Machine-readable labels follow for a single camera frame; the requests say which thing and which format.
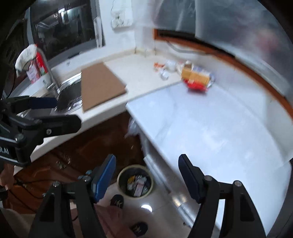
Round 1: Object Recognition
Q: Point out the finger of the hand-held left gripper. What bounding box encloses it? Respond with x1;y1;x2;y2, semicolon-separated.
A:
9;114;81;147
0;96;58;116

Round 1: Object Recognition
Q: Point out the person's left hand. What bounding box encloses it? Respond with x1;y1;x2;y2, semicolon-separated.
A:
0;163;16;190

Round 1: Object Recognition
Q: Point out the brown wooden frame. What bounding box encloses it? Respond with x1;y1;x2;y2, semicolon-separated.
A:
154;29;288;104

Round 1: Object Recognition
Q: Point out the small translucent plastic sheet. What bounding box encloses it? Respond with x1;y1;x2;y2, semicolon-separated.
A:
152;0;197;32

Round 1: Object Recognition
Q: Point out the large translucent plastic sheet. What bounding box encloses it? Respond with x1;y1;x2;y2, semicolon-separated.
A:
194;0;293;96

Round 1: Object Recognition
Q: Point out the thick black cable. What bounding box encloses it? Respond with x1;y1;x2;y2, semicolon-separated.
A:
158;34;234;57

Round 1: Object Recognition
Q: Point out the dark wooden cabinet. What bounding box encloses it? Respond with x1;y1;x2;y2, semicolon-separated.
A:
14;112;147;209

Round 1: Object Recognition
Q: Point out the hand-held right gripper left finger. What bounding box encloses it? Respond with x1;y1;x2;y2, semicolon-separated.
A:
27;154;117;238

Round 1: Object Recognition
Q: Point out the red wrapper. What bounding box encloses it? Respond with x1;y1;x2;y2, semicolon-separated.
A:
184;79;207;92

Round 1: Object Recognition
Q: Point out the pale clothing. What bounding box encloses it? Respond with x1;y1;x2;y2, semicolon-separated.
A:
0;201;35;238

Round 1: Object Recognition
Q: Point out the silver appliance cabinet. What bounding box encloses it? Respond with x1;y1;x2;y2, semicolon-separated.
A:
137;131;220;229

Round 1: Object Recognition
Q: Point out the steel sink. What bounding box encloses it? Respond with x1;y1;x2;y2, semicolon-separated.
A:
44;72;83;112

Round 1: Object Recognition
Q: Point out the window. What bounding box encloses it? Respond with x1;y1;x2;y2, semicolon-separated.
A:
29;0;106;61

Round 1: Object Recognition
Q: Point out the white folded plastic board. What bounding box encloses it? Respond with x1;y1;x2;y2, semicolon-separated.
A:
93;18;106;48

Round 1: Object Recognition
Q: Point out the white rag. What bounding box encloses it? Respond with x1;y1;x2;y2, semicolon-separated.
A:
15;44;37;70

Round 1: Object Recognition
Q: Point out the brown cardboard sheet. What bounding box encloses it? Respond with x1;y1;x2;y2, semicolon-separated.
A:
81;62;127;113

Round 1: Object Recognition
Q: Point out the steel faucet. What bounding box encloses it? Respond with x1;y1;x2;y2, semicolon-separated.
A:
38;48;61;94

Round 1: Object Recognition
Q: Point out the round black trash bin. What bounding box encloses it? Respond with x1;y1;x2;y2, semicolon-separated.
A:
117;164;154;199

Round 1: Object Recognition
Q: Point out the red white carton box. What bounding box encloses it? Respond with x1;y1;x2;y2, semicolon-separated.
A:
26;51;48;84

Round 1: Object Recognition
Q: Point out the clear plastic bag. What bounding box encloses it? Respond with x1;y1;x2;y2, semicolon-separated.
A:
125;118;140;138

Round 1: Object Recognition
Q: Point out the person's leg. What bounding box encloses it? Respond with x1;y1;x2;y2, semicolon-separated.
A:
95;202;135;238

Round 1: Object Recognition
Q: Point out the blue slipper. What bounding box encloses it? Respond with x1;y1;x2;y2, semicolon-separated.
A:
110;194;124;209
129;222;148;236

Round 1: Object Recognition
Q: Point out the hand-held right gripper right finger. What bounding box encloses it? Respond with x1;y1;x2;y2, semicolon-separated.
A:
178;154;267;238

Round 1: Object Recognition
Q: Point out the brown paper piece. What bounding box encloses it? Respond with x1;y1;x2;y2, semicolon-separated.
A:
182;61;194;74

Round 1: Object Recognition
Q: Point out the thin black cable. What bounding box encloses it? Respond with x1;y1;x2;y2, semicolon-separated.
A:
14;178;45;199

